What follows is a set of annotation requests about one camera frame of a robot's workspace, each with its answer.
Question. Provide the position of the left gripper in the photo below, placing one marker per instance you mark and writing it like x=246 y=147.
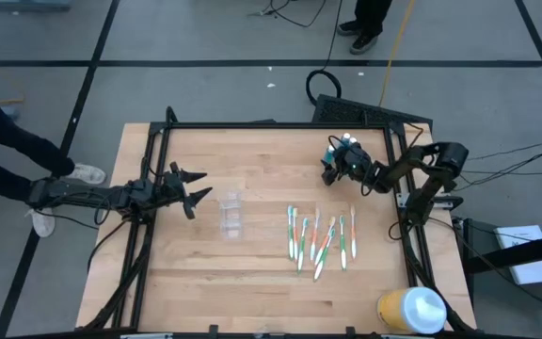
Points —
x=174 y=188

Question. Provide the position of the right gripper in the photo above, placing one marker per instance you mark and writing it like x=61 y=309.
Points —
x=353 y=162

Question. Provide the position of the blue mouthwash bottle white cap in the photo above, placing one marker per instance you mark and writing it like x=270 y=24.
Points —
x=330 y=154
x=345 y=138
x=353 y=140

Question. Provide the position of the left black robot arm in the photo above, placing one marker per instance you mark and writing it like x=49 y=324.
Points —
x=87 y=194

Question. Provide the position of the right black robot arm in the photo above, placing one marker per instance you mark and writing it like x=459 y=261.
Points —
x=445 y=155

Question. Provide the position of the clear acrylic organizer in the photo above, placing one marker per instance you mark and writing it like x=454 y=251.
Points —
x=231 y=216

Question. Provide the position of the black mesh computer case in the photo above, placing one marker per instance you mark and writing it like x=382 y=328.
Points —
x=346 y=110

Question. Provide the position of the person's white shoe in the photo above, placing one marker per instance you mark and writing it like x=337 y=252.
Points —
x=87 y=173
x=43 y=222

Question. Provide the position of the person's black shoe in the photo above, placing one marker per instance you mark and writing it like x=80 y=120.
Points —
x=364 y=43
x=348 y=28

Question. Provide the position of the black table clamp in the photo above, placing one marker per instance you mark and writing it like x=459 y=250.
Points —
x=350 y=332
x=213 y=332

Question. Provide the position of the black equipment cart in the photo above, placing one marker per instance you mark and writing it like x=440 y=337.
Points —
x=468 y=235

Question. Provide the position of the person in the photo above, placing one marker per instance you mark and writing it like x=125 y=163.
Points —
x=12 y=132
x=372 y=14

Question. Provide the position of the yellow wipes canister white lid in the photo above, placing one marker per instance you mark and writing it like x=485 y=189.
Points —
x=417 y=311

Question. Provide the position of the white booklet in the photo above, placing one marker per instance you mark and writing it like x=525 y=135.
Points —
x=515 y=236

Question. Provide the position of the black stand bar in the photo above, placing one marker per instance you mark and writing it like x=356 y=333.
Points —
x=511 y=256

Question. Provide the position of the grey table foot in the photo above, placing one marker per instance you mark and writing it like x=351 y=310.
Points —
x=31 y=4
x=11 y=113

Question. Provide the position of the black aluminium table frame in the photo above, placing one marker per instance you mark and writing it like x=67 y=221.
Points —
x=275 y=125

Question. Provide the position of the silver bracket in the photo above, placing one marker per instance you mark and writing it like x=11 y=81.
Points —
x=407 y=336
x=146 y=336

